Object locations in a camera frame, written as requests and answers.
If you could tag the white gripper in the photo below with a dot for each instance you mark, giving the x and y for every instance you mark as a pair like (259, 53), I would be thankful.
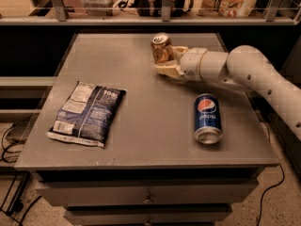
(192, 64)

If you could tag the orange soda can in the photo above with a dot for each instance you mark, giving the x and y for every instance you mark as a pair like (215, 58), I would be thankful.
(161, 48)

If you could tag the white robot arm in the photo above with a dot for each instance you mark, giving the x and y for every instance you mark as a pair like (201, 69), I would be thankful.
(245, 67)

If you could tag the blue Pepsi can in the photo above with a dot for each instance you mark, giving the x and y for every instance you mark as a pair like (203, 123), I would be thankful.
(207, 122)

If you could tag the black backpack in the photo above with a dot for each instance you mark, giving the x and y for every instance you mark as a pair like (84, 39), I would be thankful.
(153, 8)

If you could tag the colourful snack bag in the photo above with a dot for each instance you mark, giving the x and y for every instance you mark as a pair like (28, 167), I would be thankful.
(226, 8)

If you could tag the blue chip bag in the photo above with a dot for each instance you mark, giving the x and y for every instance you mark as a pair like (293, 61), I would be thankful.
(87, 115)

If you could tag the grey drawer cabinet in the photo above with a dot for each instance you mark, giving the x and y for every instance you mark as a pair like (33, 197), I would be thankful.
(151, 139)

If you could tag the grey metal railing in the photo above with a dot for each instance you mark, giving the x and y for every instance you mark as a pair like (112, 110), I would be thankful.
(166, 12)

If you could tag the upper grey drawer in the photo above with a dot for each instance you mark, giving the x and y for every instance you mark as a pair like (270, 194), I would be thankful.
(71, 194)

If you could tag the grey drawer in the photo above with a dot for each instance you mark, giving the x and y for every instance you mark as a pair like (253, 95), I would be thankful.
(149, 215)
(71, 194)

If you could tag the lower grey drawer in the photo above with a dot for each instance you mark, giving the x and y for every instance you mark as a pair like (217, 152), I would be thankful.
(149, 215)

